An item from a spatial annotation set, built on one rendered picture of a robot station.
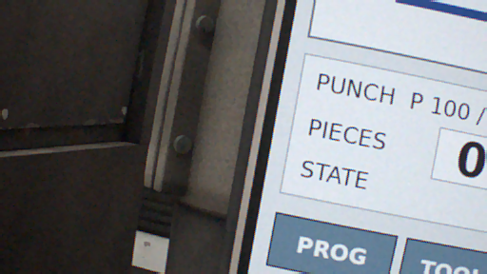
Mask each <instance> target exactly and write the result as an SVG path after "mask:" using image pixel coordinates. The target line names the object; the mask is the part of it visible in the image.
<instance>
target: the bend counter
mask: <svg viewBox="0 0 487 274"><path fill-rule="evenodd" d="M431 179H434V180H439V181H442V182H446V183H451V184H455V185H460V186H468V187H470V186H471V187H476V188H480V189H484V190H487V137H486V136H481V135H477V134H474V133H469V132H464V131H459V130H455V129H450V128H446V127H439V132H438V140H437V145H436V151H435V156H434V161H433V166H432V172H431V176H430V180H431Z"/></svg>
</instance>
